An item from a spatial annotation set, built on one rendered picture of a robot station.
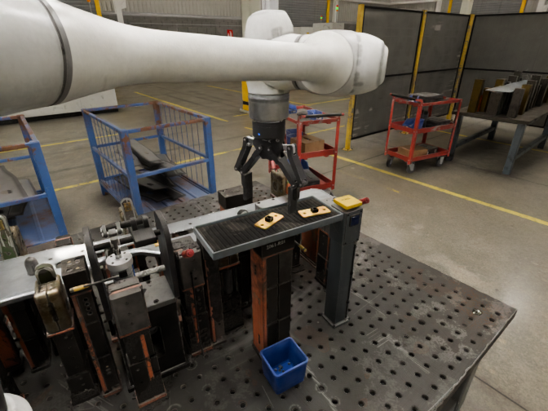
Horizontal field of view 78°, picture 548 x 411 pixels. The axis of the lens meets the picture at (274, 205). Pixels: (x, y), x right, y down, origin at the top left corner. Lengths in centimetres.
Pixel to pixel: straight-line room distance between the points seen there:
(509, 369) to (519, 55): 635
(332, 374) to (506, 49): 737
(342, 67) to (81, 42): 40
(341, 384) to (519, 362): 148
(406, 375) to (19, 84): 110
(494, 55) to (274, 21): 743
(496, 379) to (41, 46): 224
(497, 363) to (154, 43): 224
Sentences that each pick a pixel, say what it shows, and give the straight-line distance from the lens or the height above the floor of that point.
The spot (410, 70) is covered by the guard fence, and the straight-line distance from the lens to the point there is 662.
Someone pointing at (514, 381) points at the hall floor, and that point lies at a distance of 232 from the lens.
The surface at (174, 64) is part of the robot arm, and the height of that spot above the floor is 156.
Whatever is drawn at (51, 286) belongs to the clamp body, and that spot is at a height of 107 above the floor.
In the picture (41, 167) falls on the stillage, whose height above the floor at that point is 76.
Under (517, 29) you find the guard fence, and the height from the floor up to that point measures 172.
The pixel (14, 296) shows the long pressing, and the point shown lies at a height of 100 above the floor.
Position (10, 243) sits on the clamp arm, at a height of 103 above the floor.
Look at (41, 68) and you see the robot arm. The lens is 36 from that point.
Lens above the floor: 158
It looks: 26 degrees down
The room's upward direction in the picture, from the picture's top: straight up
